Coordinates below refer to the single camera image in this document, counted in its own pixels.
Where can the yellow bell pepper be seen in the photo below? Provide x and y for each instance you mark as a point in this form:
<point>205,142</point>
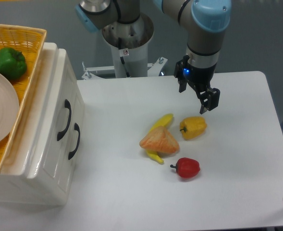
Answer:
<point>192,127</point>

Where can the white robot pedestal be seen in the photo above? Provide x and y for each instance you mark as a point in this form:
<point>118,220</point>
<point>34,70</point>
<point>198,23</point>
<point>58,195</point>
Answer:
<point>129,43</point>

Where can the yellow plastic basket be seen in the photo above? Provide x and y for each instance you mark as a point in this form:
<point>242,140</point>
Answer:
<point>30,42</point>

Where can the red bell pepper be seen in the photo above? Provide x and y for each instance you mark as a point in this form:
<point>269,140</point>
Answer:
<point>186,167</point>

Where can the white drawer cabinet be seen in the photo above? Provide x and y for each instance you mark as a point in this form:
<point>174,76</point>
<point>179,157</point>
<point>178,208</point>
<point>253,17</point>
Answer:
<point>30,175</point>

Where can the black top drawer handle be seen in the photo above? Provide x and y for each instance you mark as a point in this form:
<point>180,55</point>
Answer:
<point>64,119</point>

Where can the white drawer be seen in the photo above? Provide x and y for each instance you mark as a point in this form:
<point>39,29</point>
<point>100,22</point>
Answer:
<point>71,144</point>
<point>67,91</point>

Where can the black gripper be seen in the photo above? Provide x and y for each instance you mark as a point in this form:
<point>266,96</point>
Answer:
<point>199,80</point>

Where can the orange triangular pastry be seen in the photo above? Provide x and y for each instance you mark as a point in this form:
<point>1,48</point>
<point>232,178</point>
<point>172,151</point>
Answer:
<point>160,140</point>

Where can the green bell pepper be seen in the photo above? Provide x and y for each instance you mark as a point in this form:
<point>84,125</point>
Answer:
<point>12,63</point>

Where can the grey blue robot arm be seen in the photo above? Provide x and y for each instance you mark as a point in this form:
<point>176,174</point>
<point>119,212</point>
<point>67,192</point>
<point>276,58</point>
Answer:
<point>204,20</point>

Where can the yellow banana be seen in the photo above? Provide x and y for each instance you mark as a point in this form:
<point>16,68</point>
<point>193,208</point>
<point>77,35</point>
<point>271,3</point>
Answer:
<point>164,121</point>

